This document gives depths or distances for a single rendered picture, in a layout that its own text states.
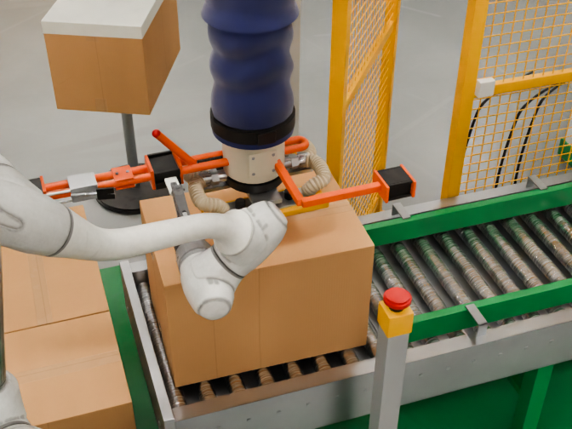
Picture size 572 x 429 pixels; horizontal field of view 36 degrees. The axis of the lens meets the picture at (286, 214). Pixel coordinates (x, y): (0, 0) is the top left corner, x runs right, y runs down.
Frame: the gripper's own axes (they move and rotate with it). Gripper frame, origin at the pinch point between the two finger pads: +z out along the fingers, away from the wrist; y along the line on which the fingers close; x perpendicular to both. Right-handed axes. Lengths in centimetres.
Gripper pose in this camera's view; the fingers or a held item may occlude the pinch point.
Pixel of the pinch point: (173, 203)
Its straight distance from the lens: 222.8
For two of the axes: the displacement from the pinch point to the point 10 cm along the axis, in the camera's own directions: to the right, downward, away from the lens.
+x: 9.5, -1.8, 2.7
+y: -0.2, 8.0, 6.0
